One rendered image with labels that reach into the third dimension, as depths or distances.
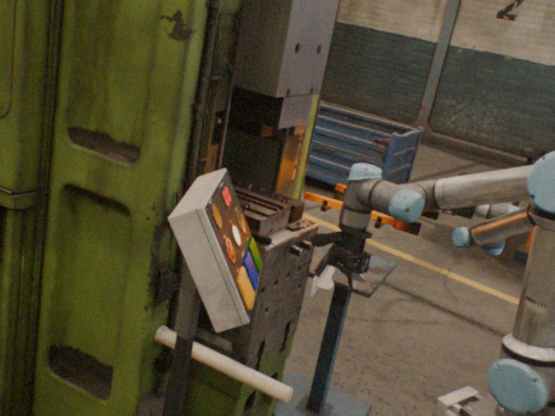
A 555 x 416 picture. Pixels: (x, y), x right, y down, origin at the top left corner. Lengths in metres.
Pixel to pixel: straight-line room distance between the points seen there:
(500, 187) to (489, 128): 8.27
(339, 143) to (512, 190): 4.54
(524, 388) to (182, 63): 1.09
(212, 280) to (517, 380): 0.65
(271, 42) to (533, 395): 1.11
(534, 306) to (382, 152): 4.52
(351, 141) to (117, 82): 4.19
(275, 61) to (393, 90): 8.52
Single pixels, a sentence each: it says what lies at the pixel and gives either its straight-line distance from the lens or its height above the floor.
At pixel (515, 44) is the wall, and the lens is 9.68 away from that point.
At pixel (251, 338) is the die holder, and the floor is 0.60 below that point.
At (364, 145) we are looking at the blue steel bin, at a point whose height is 0.54.
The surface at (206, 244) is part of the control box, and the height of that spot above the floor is 1.12.
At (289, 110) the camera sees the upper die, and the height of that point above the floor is 1.32.
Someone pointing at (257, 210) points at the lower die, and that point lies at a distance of 2.02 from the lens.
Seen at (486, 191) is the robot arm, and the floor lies 1.30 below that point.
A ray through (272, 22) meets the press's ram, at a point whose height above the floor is 1.56.
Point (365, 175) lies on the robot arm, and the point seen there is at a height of 1.27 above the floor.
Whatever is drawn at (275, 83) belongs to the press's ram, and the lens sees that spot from 1.83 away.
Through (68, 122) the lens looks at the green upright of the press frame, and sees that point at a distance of 1.97.
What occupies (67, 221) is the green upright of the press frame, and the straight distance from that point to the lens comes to 2.07.
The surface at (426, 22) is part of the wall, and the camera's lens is 10.15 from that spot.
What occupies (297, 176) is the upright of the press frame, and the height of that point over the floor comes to 1.00.
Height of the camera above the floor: 1.62
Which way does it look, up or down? 18 degrees down
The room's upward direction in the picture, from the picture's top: 11 degrees clockwise
